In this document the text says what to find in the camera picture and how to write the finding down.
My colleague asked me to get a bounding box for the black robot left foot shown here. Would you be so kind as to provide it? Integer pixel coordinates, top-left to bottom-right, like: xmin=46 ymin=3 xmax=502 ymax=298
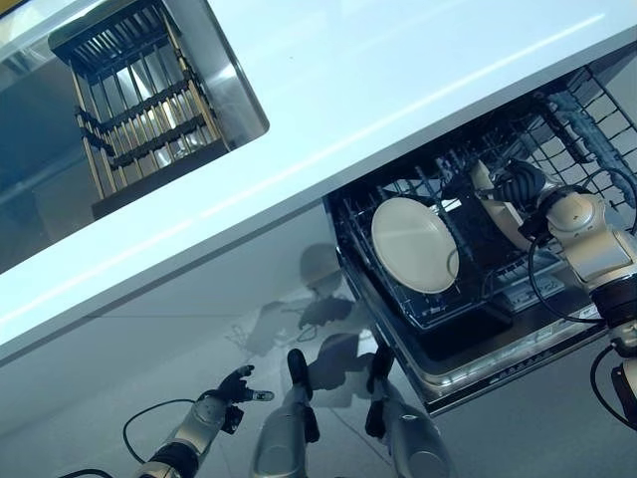
xmin=287 ymin=348 xmax=313 ymax=397

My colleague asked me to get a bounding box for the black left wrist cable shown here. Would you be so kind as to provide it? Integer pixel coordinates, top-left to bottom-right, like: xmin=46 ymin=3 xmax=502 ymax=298
xmin=58 ymin=395 xmax=201 ymax=478

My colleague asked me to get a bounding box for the black robot foot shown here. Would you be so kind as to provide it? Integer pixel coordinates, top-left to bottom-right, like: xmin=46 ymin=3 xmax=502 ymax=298
xmin=366 ymin=345 xmax=395 ymax=397
xmin=287 ymin=348 xmax=313 ymax=397

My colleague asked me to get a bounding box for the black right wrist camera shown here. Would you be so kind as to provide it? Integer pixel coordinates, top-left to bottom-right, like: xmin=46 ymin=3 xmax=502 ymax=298
xmin=519 ymin=212 xmax=549 ymax=246

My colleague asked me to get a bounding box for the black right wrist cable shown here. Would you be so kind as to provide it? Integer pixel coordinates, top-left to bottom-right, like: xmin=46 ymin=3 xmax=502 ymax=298
xmin=526 ymin=232 xmax=637 ymax=430

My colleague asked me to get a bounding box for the dark right robot hand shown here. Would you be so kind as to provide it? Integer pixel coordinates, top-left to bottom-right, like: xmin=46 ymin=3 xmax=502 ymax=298
xmin=489 ymin=159 xmax=549 ymax=211

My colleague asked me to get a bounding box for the cream ceramic plate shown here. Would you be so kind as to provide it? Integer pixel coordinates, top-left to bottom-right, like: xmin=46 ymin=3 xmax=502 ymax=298
xmin=370 ymin=196 xmax=461 ymax=296
xmin=469 ymin=158 xmax=534 ymax=251

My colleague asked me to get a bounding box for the stainless steel sink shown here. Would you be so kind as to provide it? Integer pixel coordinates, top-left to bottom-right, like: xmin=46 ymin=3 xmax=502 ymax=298
xmin=0 ymin=0 xmax=271 ymax=276

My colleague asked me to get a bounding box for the black built-in dishwasher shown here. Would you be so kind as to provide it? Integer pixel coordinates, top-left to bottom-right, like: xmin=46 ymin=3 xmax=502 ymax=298
xmin=321 ymin=47 xmax=637 ymax=418

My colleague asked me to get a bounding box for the black dish drying rack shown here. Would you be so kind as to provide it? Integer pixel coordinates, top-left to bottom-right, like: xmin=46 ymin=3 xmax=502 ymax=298
xmin=48 ymin=0 xmax=234 ymax=220

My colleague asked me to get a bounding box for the black robot right foot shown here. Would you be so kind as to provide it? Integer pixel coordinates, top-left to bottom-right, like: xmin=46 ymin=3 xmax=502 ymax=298
xmin=366 ymin=345 xmax=395 ymax=397

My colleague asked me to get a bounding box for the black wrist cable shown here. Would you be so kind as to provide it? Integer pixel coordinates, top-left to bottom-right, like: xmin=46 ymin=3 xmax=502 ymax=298
xmin=58 ymin=395 xmax=201 ymax=478
xmin=526 ymin=232 xmax=637 ymax=430

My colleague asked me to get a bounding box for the dark left robot hand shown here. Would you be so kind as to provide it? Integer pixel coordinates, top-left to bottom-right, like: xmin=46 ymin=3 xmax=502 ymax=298
xmin=213 ymin=364 xmax=276 ymax=405

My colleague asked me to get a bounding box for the dark wire dishwasher rack flat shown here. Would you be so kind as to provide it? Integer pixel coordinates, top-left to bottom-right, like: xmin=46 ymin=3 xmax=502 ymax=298
xmin=329 ymin=113 xmax=559 ymax=301

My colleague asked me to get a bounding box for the dark wire dishwasher rack tall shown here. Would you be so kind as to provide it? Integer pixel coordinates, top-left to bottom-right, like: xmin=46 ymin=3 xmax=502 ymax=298
xmin=529 ymin=66 xmax=637 ymax=211

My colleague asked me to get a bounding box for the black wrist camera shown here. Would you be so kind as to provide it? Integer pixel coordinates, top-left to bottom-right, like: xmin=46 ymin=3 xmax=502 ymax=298
xmin=224 ymin=404 xmax=246 ymax=435
xmin=519 ymin=212 xmax=549 ymax=246

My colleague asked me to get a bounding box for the white silver robot right leg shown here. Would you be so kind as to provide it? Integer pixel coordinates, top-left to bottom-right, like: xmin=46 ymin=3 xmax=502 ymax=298
xmin=364 ymin=381 xmax=460 ymax=478

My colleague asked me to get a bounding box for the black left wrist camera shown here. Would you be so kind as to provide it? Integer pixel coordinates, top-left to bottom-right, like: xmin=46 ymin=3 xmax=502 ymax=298
xmin=224 ymin=404 xmax=246 ymax=435

